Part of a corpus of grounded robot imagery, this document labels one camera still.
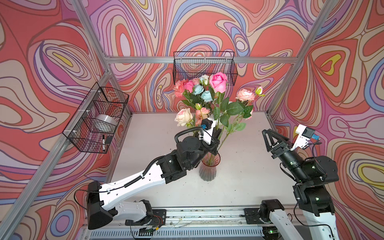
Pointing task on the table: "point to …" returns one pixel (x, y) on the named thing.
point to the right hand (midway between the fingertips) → (263, 134)
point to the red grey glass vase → (208, 168)
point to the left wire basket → (92, 127)
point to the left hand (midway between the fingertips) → (222, 130)
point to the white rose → (204, 78)
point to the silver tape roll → (105, 122)
